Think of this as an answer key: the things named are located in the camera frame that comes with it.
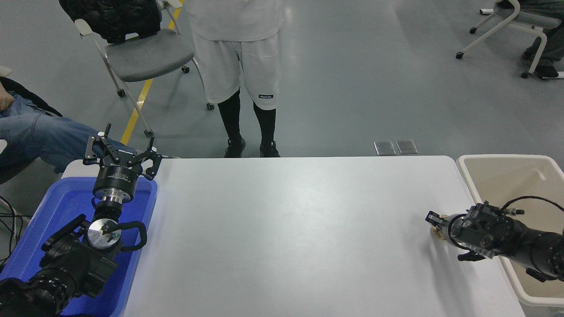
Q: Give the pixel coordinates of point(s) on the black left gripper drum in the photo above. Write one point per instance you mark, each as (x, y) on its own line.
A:
(116, 178)

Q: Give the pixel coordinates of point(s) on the large pale plastic bin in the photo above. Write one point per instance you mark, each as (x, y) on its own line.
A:
(498, 180)

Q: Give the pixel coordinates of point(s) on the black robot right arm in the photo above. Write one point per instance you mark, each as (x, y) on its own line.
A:
(506, 233)

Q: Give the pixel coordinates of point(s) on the black padded jacket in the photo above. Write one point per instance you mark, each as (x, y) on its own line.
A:
(112, 17)

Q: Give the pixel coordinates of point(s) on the blue plastic tray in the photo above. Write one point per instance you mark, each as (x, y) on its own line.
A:
(48, 211)

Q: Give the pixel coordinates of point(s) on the silver floor plate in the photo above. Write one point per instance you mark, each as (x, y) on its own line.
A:
(384, 148)
(406, 146)

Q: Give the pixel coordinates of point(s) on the grey seat chair white frame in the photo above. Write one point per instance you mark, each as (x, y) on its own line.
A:
(145, 55)

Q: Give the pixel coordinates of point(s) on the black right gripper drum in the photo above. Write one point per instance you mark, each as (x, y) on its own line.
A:
(445, 235)

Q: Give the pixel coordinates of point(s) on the white frame wheeled chair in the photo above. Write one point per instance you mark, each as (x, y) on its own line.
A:
(498, 26)

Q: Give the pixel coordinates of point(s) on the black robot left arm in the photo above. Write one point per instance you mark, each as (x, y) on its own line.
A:
(70, 264)

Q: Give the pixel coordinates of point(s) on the person's hand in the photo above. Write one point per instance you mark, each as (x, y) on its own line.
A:
(5, 100)

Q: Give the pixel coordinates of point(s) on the white side table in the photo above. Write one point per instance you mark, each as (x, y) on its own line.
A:
(75, 169)

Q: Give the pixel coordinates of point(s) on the tan paper ball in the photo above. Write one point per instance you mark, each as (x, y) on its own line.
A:
(437, 233)

